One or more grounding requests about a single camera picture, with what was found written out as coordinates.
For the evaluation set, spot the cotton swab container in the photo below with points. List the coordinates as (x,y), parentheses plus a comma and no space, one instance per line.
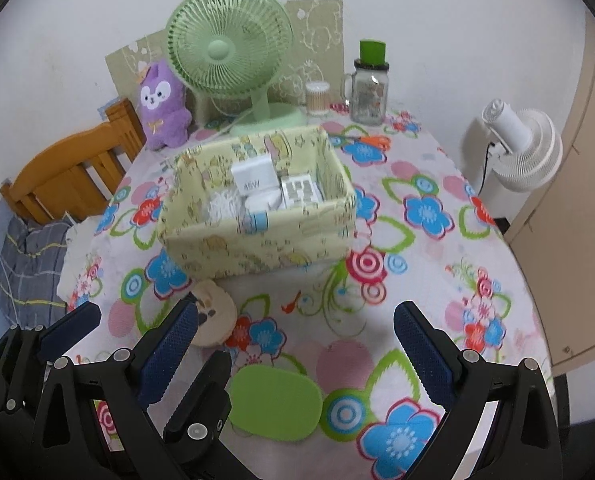
(317,100)

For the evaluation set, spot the green desk fan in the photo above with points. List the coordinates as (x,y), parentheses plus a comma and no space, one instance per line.
(220,50)

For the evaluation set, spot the small white box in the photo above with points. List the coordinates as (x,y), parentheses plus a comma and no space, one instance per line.
(252,180)

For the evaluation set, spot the glass mug jar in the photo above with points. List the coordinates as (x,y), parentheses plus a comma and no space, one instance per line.
(370,100)

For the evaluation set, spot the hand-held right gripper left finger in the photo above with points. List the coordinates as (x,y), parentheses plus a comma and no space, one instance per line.
(170,355)

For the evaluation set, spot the white wall fan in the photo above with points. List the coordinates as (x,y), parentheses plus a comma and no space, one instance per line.
(527,150)

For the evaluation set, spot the white remote control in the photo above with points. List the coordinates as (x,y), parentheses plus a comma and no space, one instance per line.
(301,192)

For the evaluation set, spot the printed fabric storage box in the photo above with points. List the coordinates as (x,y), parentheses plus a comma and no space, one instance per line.
(257,250)

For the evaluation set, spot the round beige printed tin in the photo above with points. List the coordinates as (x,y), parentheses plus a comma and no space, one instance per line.
(217,315)

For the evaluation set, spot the white plastic case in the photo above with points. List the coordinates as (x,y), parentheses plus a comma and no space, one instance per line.
(265,202)

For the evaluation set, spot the green plastic cup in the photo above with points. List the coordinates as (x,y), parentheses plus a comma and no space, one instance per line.
(372,52)

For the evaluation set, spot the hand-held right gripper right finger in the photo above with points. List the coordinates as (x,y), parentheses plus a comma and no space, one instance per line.
(425,355)

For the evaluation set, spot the blue printed paper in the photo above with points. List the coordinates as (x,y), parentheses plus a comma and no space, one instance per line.
(106,106)

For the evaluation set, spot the purple plush toy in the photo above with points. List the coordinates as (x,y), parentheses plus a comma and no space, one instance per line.
(165,120)

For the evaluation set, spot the green oval pad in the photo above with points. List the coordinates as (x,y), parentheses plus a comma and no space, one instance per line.
(277,405)

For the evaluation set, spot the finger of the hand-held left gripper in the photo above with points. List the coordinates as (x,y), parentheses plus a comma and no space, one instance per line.
(72,330)
(202,395)

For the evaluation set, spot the white cloth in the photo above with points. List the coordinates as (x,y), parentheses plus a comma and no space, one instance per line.
(77,250)

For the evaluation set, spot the beige cabinet door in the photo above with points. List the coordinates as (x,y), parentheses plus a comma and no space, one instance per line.
(577,210)

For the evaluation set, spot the beige printed fabric panel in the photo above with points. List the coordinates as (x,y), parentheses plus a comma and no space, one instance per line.
(317,35)
(127,60)

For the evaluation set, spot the grey plaid blanket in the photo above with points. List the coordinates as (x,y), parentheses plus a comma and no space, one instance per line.
(27,270)

